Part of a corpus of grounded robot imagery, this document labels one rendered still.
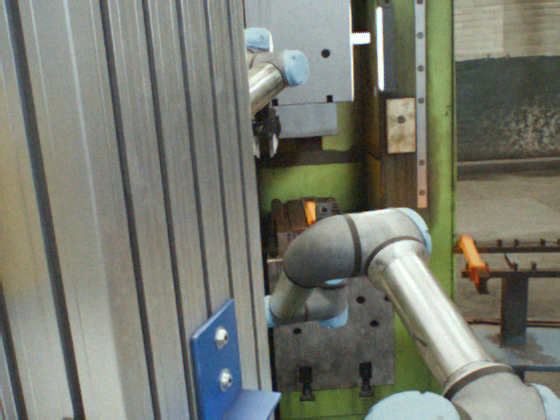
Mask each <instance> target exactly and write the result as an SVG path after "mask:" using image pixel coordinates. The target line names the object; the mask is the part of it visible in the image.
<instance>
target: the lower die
mask: <svg viewBox="0 0 560 420"><path fill-rule="evenodd" d="M304 198H314V200H315V203H324V202H325V200H326V199H327V198H328V197H327V198H316V196H311V197H300V199H294V200H287V203H281V204H282V212H283V220H284V224H283V225H282V222H281V219H276V229H277V243H278V254H283V253H285V252H286V250H287V248H288V247H289V245H290V244H291V243H292V241H293V240H294V239H296V237H297V236H298V235H300V234H301V233H302V232H303V231H304V230H306V229H307V228H308V227H310V226H311V220H310V217H309V214H308V211H307V207H306V204H305V200H304Z"/></svg>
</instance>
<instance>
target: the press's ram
mask: <svg viewBox="0 0 560 420"><path fill-rule="evenodd" d="M243 6H244V19H245V30H246V29H249V28H263V29H266V30H268V31H269V32H270V34H271V36H272V45H273V52H283V51H285V50H288V51H299V52H303V53H304V55H305V56H306V58H307V61H308V65H309V74H308V78H307V80H306V82H305V83H304V84H303V85H302V86H295V87H291V86H288V87H285V88H284V89H283V90H282V91H281V92H280V93H278V94H277V95H276V97H275V98H274V99H276V103H277V104H278V106H282V105H295V104H324V103H327V100H328V101H330V102H332V103H337V102H352V101H353V84H352V59H351V44H362V43H369V33H365V34H351V32H350V5H349V0H243Z"/></svg>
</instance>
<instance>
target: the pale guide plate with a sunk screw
mask: <svg viewBox="0 0 560 420"><path fill-rule="evenodd" d="M386 142H387V153H388V154H392V153H406V152H415V99H414V98H406V99H391V100H386Z"/></svg>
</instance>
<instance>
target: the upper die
mask: <svg viewBox="0 0 560 420"><path fill-rule="evenodd" d="M272 106H273V108H274V109H275V110H276V113H275V116H277V115H278V116H279V121H280V123H281V132H280V134H279V137H278V139H286V138H300V137H315V136H328V135H338V130H337V107H336V103H332V102H330V101H328V100H327V103H324V104H295V105H282V106H278V104H277V103H276V100H273V101H272Z"/></svg>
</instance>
